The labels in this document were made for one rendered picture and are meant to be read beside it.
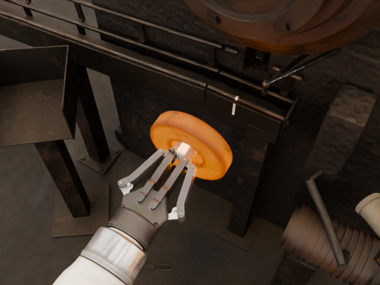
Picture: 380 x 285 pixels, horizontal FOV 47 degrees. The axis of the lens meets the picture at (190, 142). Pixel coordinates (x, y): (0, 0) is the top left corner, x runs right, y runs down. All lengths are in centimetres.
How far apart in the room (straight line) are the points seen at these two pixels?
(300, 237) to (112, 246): 54
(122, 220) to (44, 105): 58
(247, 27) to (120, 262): 41
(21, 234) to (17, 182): 22
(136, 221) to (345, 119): 47
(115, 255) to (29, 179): 118
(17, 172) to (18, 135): 69
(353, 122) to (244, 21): 32
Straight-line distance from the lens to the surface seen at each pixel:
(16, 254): 169
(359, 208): 96
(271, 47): 85
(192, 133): 71
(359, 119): 92
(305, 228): 107
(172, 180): 72
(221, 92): 101
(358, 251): 108
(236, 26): 74
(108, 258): 66
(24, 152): 188
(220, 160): 73
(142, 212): 71
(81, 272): 66
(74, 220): 167
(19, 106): 122
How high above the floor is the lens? 148
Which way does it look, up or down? 56 degrees down
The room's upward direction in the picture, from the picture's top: straight up
